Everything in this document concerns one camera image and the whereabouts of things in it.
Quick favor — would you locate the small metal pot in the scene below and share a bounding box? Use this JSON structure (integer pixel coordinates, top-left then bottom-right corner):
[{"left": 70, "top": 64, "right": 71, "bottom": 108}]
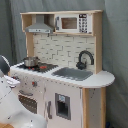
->
[{"left": 23, "top": 57, "right": 39, "bottom": 67}]

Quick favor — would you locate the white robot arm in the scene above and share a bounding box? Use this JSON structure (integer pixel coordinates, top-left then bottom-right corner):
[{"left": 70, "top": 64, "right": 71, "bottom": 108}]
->
[{"left": 0, "top": 55, "right": 47, "bottom": 128}]

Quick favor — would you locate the wooden toy kitchen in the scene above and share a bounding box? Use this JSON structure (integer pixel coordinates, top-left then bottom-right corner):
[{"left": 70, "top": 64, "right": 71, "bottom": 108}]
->
[{"left": 10, "top": 10, "right": 115, "bottom": 128}]

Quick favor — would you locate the black toy faucet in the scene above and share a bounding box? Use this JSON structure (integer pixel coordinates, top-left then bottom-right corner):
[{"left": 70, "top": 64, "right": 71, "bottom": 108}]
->
[{"left": 76, "top": 50, "right": 94, "bottom": 70}]

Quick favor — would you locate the grey toy sink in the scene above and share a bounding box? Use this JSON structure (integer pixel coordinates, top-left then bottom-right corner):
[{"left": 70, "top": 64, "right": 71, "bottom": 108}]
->
[{"left": 52, "top": 67, "right": 92, "bottom": 81}]

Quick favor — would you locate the black toy stovetop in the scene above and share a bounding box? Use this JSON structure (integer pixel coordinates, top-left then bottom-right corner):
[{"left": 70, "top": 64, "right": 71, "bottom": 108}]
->
[{"left": 20, "top": 62, "right": 56, "bottom": 73}]

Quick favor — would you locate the right red stove knob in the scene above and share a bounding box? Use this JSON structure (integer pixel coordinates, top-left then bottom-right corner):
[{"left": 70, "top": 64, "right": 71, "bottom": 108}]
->
[{"left": 32, "top": 81, "right": 37, "bottom": 87}]

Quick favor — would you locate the grey ice dispenser panel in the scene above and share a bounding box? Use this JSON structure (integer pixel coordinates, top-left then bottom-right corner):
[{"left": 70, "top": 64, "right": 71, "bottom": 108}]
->
[{"left": 55, "top": 94, "right": 71, "bottom": 120}]

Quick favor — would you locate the white toy microwave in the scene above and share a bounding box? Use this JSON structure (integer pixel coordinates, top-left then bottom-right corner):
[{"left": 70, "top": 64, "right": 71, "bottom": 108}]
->
[{"left": 55, "top": 14, "right": 92, "bottom": 34}]

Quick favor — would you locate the grey range hood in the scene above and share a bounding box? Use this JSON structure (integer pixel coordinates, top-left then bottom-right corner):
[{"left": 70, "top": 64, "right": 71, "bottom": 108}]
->
[{"left": 25, "top": 15, "right": 54, "bottom": 34}]

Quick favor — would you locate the toy oven door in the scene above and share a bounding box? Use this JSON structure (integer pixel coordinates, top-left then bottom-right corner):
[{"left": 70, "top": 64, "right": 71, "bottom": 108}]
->
[{"left": 18, "top": 90, "right": 37, "bottom": 113}]

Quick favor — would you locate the grey cabinet door handle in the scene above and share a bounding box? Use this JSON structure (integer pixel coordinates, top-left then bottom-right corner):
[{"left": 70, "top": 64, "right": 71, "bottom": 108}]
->
[{"left": 47, "top": 101, "right": 52, "bottom": 119}]

